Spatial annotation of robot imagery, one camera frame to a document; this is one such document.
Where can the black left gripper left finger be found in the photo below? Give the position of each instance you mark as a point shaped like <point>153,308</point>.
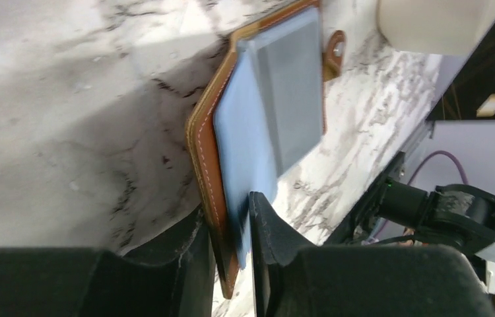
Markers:
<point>170,275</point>

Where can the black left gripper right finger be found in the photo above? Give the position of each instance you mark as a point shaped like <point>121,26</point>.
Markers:
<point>294,277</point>

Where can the brown leather card holder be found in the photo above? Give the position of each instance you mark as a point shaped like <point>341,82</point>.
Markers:
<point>261,113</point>

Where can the cream oval plastic tray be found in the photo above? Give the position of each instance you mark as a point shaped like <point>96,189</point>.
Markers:
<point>445,27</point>

